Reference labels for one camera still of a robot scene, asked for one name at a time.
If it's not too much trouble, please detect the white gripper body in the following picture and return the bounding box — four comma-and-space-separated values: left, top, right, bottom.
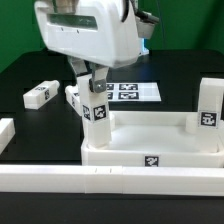
34, 0, 140, 68

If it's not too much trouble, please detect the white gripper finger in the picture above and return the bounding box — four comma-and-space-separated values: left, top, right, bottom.
68, 56, 89, 77
89, 63, 109, 93

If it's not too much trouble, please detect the white desk top tray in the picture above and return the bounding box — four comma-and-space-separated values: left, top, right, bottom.
81, 111, 224, 168

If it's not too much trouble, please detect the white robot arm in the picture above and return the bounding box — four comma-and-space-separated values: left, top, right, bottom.
34, 0, 159, 93

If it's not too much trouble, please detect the white left obstacle block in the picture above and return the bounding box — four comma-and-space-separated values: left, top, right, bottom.
0, 118, 15, 154

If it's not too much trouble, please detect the white front obstacle bar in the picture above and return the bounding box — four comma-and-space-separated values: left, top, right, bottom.
0, 165, 224, 196

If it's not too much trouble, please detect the white marker base plate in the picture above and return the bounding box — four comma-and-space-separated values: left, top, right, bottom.
107, 82, 161, 102

